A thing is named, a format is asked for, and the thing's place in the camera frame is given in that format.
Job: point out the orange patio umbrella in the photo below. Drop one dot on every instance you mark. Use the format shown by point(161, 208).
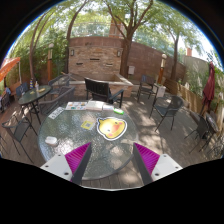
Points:
point(7, 65)

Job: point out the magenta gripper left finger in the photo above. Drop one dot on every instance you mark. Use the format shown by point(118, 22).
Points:
point(70, 166)

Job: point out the black mesh chair left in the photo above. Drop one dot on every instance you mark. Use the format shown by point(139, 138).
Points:
point(17, 130)

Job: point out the grey chair beside left table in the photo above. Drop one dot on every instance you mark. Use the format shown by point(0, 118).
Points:
point(66, 94)

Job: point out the brick fountain wall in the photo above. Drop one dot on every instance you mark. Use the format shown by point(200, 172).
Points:
point(98, 58)

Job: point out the green and white eraser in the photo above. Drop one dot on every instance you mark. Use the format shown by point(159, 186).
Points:
point(118, 111)

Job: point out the black mesh chair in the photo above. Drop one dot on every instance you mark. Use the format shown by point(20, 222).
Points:
point(17, 130)
point(167, 106)

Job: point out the black mesh chair right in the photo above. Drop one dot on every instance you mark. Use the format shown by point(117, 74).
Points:
point(167, 106)

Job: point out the folded maroon patio umbrella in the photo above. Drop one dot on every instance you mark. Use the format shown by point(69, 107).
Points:
point(209, 89)

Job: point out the colourful picture card sheet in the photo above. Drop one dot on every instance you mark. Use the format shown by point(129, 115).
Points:
point(76, 105)

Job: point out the yellow square sticky note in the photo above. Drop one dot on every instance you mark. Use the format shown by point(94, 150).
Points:
point(88, 125)

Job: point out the white open book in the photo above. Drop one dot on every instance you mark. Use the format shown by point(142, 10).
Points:
point(98, 106)

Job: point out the yellow duck mouse pad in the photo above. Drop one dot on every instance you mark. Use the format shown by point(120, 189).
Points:
point(111, 128)

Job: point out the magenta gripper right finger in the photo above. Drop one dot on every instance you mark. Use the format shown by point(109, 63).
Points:
point(153, 166)

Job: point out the round glass patio table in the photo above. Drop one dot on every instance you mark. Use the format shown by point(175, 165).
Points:
point(107, 157)

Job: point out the black chair far right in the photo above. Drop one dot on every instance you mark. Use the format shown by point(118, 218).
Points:
point(201, 130)

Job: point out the black chair at far wall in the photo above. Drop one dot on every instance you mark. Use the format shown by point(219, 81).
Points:
point(146, 86)

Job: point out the white computer mouse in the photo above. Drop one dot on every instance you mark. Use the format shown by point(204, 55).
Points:
point(51, 140)

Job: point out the white keypad card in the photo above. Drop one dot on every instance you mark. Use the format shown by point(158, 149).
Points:
point(56, 112)

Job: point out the black chair behind table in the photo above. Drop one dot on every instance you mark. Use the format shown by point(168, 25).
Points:
point(100, 91)

